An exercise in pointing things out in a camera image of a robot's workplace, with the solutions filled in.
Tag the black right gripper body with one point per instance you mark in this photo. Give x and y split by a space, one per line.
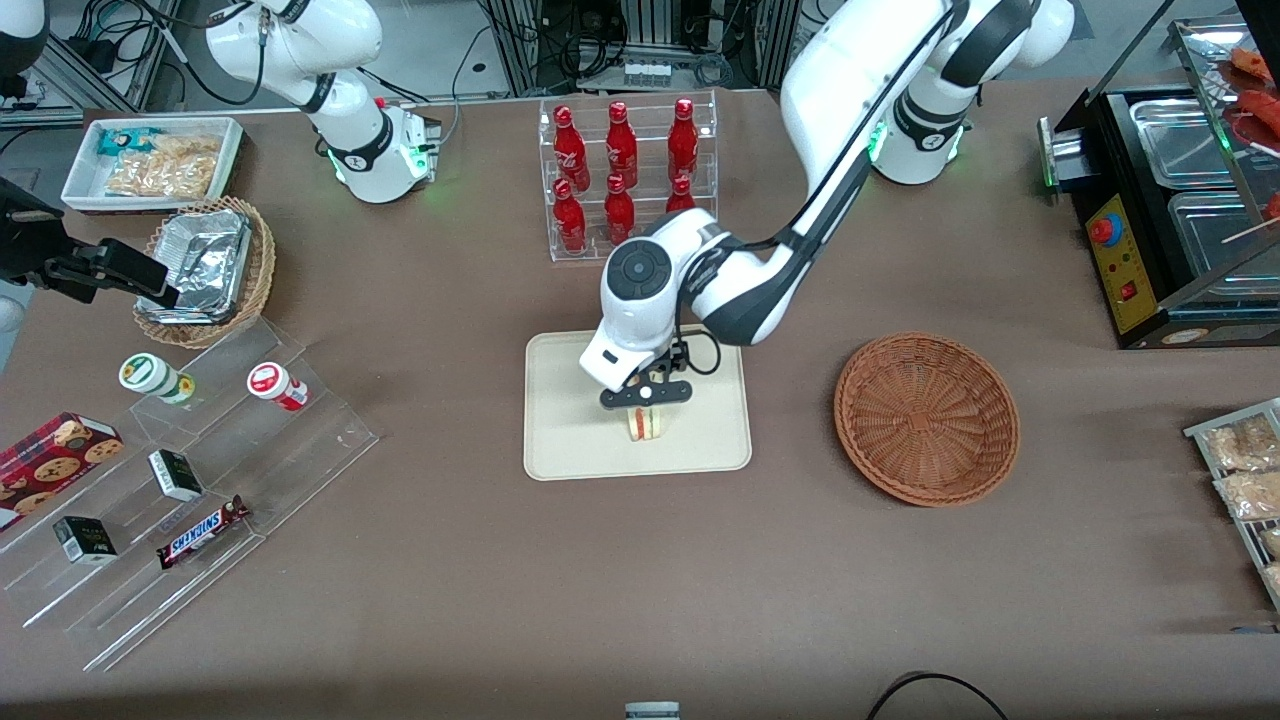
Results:
30 250

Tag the triangular sandwich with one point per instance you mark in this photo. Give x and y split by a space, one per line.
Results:
648 428

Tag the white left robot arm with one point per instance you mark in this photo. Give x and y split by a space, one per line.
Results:
850 90

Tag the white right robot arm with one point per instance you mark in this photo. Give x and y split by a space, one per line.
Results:
350 120

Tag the beige plastic serving tray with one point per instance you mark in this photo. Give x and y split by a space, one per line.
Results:
560 440

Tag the light wicker basket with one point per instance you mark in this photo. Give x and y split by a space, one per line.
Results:
262 260

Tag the round brown wicker basket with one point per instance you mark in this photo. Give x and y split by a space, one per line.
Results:
925 420

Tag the tray of packaged snacks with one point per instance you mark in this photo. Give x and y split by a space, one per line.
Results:
1205 432

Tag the aluminium foil container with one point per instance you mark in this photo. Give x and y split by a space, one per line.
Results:
205 265

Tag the white rectangular snack bin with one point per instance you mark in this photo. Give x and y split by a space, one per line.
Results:
80 185

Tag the green lid cup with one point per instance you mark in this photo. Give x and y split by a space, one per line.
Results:
150 375

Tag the clear bag of chips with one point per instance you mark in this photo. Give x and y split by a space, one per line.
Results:
170 170

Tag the teal snack packet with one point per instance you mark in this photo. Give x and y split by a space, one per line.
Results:
125 140

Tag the clear acrylic bottle rack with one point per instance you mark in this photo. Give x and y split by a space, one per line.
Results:
560 252

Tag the red lid cup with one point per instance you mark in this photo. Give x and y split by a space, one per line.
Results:
272 384

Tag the red cola bottle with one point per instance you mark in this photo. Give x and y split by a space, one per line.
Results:
570 222
680 198
619 216
683 140
621 148
570 150

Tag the small black box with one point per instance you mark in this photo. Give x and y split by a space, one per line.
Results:
175 475
85 540

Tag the red cookie box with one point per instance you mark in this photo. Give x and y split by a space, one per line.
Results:
50 460

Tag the clear acrylic stepped display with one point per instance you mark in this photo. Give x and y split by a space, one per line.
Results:
290 460

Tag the Snickers chocolate bar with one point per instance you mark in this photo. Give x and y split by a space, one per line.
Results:
200 532

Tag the white power strip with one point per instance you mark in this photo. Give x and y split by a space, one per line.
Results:
645 73

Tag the grey device edge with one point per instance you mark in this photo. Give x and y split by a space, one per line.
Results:
652 711

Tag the black food warmer cabinet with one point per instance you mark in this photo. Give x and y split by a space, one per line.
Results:
1130 280

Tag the steel warmer pan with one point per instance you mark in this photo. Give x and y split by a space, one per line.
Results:
1180 145
1210 235

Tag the clear bag of crackers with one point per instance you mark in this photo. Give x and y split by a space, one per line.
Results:
1255 495
1273 580
1245 445
1272 542

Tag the red sausage on skewer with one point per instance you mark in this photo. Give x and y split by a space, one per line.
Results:
1260 115
1258 65

